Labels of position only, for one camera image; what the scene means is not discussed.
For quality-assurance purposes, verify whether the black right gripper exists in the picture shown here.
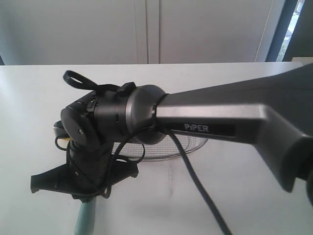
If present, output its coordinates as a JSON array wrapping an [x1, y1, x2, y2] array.
[[30, 102, 139, 193]]

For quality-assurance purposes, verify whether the teal handled peeler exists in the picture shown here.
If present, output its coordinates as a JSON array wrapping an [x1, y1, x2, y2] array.
[[73, 198, 96, 235]]

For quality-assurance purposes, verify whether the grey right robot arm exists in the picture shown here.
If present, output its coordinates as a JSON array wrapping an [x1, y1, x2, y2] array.
[[30, 64, 313, 201]]

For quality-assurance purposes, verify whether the white side table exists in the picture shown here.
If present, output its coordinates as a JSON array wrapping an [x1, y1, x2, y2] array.
[[292, 57, 313, 65]]

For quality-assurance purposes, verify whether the oval wire mesh basket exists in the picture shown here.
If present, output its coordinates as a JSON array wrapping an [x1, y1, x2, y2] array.
[[119, 135, 208, 162]]

